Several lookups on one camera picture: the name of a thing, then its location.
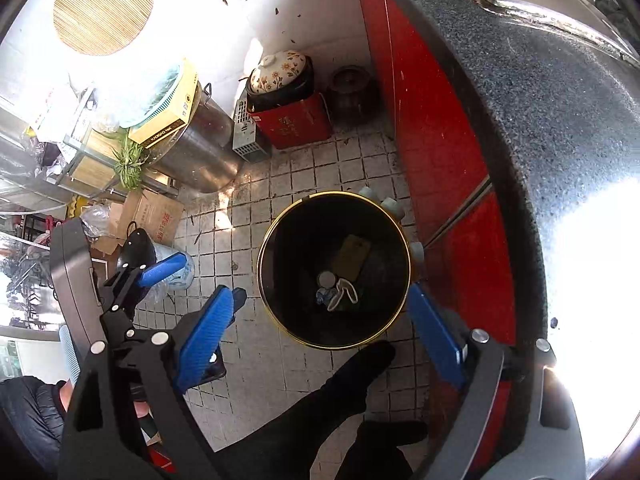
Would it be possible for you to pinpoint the red kitchen cabinet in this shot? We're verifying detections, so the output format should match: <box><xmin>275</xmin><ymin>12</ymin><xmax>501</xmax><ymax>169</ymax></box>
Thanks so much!
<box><xmin>350</xmin><ymin>0</ymin><xmax>518</xmax><ymax>461</ymax></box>

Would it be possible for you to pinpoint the brown cardboard box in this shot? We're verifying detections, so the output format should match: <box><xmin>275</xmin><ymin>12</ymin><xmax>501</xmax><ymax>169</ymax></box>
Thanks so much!
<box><xmin>107</xmin><ymin>187</ymin><xmax>183</xmax><ymax>246</ymax></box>

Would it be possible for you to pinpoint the white looped wrapper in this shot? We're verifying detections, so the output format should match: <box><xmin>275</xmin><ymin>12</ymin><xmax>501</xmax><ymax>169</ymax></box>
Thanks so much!
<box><xmin>327</xmin><ymin>280</ymin><xmax>360</xmax><ymax>313</ymax></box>

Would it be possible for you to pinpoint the yellow cardboard box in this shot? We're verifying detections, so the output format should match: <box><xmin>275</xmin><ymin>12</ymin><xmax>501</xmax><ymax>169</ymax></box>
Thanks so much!
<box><xmin>127</xmin><ymin>57</ymin><xmax>201</xmax><ymax>148</ymax></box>

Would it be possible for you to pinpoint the green plastic basket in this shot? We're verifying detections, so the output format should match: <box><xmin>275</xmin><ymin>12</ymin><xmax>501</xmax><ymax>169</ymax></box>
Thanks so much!
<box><xmin>117</xmin><ymin>62</ymin><xmax>183</xmax><ymax>128</ymax></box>

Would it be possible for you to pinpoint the olive flat box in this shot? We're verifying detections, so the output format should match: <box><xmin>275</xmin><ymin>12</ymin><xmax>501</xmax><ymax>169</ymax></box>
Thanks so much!
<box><xmin>332</xmin><ymin>234</ymin><xmax>372</xmax><ymax>283</ymax></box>

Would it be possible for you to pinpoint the clear plastic bag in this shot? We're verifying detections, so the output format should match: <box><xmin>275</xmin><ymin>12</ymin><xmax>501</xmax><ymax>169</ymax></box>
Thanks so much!
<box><xmin>80</xmin><ymin>205</ymin><xmax>111</xmax><ymax>238</ymax></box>

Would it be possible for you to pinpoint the flower-lid rice cooker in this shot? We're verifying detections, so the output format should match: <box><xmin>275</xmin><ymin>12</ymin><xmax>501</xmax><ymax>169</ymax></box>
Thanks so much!
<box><xmin>245</xmin><ymin>50</ymin><xmax>316</xmax><ymax>113</ymax></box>

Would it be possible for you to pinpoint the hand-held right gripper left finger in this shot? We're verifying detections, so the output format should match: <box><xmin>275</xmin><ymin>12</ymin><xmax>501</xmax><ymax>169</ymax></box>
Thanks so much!
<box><xmin>60</xmin><ymin>284</ymin><xmax>247</xmax><ymax>480</ymax></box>

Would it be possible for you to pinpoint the red box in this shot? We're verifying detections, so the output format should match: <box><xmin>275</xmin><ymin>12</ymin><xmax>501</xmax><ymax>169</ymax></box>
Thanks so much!
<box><xmin>250</xmin><ymin>95</ymin><xmax>333</xmax><ymax>151</ymax></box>

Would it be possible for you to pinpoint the bamboo panel shelf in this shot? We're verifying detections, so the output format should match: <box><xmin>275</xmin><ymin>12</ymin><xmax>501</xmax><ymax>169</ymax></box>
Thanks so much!
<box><xmin>50</xmin><ymin>85</ymin><xmax>131</xmax><ymax>201</ymax></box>

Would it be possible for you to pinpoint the person's left forearm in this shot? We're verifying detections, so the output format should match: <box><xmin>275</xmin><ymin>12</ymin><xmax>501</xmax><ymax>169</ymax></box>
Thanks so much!
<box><xmin>0</xmin><ymin>375</ymin><xmax>76</xmax><ymax>480</ymax></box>

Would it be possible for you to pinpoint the light blue ribbed plastic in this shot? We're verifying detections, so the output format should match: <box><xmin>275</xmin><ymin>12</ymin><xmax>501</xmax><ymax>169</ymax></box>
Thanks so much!
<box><xmin>57</xmin><ymin>324</ymin><xmax>83</xmax><ymax>386</ymax></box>

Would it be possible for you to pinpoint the round bamboo mat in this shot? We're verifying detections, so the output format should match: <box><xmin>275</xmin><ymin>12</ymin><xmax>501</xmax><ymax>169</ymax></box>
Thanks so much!
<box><xmin>52</xmin><ymin>0</ymin><xmax>153</xmax><ymax>56</ymax></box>

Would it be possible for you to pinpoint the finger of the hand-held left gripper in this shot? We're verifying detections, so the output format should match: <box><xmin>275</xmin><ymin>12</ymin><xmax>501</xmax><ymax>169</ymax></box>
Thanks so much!
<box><xmin>117</xmin><ymin>222</ymin><xmax>154</xmax><ymax>272</ymax></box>
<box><xmin>100</xmin><ymin>252</ymin><xmax>189</xmax><ymax>333</ymax></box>

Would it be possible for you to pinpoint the person's black trouser leg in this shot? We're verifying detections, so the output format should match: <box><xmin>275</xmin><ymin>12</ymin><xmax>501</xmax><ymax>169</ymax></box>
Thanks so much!
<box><xmin>200</xmin><ymin>341</ymin><xmax>398</xmax><ymax>480</ymax></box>

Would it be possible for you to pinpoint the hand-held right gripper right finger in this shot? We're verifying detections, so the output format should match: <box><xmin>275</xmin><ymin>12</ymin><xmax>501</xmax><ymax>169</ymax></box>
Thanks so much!
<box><xmin>406</xmin><ymin>284</ymin><xmax>587</xmax><ymax>480</ymax></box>

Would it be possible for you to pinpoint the black gold-rimmed trash can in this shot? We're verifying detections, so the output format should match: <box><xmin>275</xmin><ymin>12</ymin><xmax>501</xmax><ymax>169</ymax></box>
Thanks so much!
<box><xmin>256</xmin><ymin>189</ymin><xmax>414</xmax><ymax>352</ymax></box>

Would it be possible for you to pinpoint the large stainless steel pot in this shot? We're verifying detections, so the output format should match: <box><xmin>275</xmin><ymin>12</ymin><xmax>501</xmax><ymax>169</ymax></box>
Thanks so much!
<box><xmin>150</xmin><ymin>80</ymin><xmax>243</xmax><ymax>193</ymax></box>

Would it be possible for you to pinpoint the grey perforated metal box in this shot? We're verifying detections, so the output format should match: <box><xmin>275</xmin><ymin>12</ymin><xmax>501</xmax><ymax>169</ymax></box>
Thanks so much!
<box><xmin>232</xmin><ymin>100</ymin><xmax>271</xmax><ymax>163</ymax></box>

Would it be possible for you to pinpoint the green leafy plant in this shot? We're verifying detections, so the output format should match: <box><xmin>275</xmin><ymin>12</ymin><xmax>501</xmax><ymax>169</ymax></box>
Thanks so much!
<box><xmin>112</xmin><ymin>132</ymin><xmax>151</xmax><ymax>191</ymax></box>

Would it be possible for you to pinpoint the dark clay jar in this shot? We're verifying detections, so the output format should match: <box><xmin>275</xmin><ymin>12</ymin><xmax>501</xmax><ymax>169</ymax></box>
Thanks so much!
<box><xmin>327</xmin><ymin>65</ymin><xmax>373</xmax><ymax>121</ymax></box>

